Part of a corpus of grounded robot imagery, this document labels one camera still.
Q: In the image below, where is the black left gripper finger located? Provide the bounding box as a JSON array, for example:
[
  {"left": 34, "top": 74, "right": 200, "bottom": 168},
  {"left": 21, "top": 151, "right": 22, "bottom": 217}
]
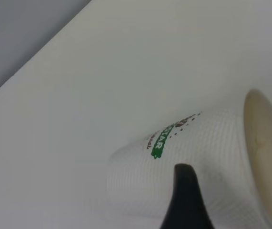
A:
[{"left": 159, "top": 163, "right": 215, "bottom": 229}]

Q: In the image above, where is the white paper coffee cup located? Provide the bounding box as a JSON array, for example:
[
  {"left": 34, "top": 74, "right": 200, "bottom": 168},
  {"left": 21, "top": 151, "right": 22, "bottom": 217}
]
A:
[{"left": 106, "top": 88, "right": 272, "bottom": 229}]

